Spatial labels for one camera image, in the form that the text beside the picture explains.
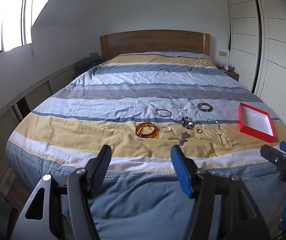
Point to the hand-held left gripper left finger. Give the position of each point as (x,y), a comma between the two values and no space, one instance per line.
(103,162)

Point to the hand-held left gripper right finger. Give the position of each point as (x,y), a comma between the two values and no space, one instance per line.
(181,170)

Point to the silver watch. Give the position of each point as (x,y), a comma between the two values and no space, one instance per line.
(183,137)

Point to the red jewelry box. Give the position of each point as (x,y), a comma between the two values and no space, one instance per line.
(256,120)

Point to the amber bangle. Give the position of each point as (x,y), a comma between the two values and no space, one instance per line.
(146,135)

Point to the silver bangle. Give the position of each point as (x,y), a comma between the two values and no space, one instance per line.
(158,114)

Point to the brown grey bangle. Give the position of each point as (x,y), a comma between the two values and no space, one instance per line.
(200,108)

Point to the bed with striped duvet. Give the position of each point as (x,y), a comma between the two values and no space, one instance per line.
(143,87)

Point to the wooden nightstand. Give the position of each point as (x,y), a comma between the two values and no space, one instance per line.
(232,76)

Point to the white sliding wardrobe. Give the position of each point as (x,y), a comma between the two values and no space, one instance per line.
(277,55)

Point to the tissue box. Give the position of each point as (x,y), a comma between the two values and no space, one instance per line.
(228,68)

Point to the dark blue cloth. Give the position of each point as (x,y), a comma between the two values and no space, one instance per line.
(89,63)

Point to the wooden headboard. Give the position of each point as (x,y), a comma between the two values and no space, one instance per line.
(155,42)

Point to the window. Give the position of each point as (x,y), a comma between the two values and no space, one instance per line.
(8,20)

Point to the wall switch plate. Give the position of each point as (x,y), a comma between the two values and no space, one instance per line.
(223,53)
(94,54)

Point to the low beige wall cabinet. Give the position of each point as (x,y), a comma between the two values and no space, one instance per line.
(3,120)

